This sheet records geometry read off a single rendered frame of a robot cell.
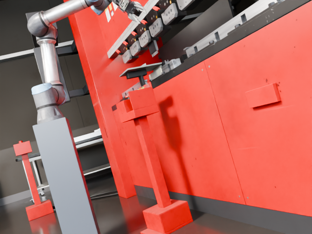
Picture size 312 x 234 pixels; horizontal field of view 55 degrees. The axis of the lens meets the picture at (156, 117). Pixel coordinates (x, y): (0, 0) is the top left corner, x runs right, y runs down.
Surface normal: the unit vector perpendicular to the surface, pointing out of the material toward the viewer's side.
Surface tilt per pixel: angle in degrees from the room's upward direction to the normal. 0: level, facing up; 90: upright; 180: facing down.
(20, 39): 90
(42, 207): 90
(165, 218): 90
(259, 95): 90
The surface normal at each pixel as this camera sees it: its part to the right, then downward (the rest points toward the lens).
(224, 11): -0.87, 0.24
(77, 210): 0.18, -0.07
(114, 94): 0.41, -0.15
